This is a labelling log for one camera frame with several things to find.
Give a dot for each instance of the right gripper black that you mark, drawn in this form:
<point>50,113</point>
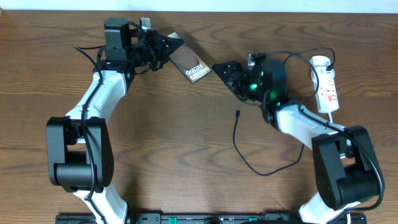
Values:
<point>236,66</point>

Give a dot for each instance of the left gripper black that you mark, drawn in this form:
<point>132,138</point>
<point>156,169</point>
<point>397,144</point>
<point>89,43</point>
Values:
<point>159,50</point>

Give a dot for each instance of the Galaxy smartphone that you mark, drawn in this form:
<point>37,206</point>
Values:
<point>188,62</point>

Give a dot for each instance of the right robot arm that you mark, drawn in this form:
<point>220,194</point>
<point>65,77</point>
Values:
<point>347,173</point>

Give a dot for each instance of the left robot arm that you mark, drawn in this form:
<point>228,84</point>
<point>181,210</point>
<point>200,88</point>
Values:
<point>79,152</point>

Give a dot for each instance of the white charger adapter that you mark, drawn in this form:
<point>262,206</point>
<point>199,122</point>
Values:
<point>321,63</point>

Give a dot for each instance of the white power strip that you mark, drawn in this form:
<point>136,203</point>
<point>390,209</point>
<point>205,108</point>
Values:
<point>326,96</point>

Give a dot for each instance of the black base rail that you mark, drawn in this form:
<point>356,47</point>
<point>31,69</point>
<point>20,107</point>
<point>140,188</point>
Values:
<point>156,218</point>

